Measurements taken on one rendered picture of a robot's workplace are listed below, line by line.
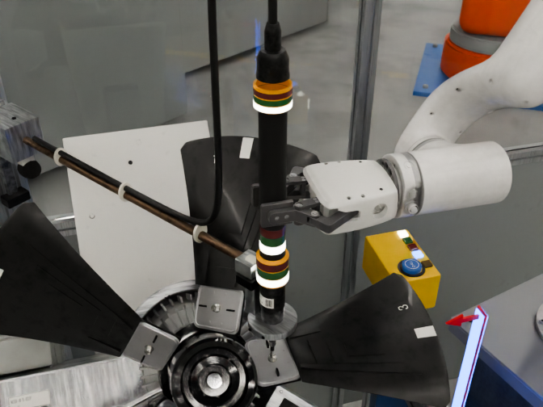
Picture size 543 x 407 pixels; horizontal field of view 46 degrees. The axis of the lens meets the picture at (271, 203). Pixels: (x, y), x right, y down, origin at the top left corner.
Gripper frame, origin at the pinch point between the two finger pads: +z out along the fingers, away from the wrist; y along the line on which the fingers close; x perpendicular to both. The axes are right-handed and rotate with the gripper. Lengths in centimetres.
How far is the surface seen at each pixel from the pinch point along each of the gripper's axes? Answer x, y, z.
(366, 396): -88, 33, -36
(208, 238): -10.9, 9.0, 6.7
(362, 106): -25, 70, -43
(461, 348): -124, 71, -91
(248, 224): -10.6, 10.3, 0.4
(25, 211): -4.3, 12.3, 30.2
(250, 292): -15.4, 1.3, 2.5
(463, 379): -43, 0, -35
